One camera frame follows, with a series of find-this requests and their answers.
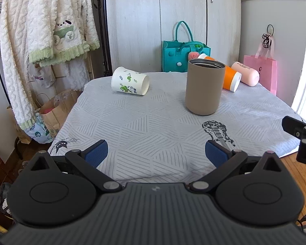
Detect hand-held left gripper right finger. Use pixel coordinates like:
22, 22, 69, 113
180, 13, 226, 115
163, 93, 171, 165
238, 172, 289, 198
187, 140, 288, 193

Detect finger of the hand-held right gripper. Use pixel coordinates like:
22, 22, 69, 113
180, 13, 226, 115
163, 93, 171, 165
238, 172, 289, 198
282, 116, 306, 168

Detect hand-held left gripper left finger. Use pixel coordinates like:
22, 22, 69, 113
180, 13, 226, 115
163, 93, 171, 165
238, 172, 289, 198
23, 140, 123, 192

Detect white paper cup green print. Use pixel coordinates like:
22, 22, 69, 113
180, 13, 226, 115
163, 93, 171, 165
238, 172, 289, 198
111, 67, 150, 96

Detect beige tumbler cup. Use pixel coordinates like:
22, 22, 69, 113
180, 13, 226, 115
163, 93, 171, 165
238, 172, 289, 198
185, 58, 226, 116

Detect pink cup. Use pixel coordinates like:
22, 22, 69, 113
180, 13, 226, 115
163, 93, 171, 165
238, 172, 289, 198
231, 61, 260, 87

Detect orange and white cup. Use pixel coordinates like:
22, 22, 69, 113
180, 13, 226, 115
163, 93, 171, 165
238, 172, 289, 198
197, 53, 242, 92

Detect brown paper bag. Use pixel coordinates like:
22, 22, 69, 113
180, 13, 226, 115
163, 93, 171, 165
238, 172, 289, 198
36, 89, 83, 138

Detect grey printed tablecloth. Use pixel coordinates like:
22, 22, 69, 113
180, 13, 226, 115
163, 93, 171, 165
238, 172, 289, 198
48, 71, 306, 184

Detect blue and white plastic bag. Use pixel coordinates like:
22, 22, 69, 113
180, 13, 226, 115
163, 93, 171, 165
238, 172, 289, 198
24, 112, 54, 144

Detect pink paper gift bag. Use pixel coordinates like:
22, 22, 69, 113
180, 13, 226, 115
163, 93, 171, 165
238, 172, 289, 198
243, 36, 278, 96

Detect white printed garment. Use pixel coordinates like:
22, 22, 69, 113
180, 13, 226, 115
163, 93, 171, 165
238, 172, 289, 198
28, 56, 93, 92

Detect teal felt tote bag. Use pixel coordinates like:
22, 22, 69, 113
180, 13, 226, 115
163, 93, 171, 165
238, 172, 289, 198
162, 21, 211, 73

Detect black tripod stand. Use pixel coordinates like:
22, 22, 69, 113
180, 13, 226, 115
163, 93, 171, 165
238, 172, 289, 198
90, 0, 113, 77

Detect white fluffy green-trimmed robe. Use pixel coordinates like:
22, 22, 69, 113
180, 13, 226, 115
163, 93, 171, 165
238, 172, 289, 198
0, 0, 100, 131

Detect grey wooden wardrobe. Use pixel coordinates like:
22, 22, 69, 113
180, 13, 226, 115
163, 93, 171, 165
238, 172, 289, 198
106, 0, 242, 73

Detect black hair ties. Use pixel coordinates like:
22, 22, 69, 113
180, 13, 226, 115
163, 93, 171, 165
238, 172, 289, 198
261, 24, 275, 49

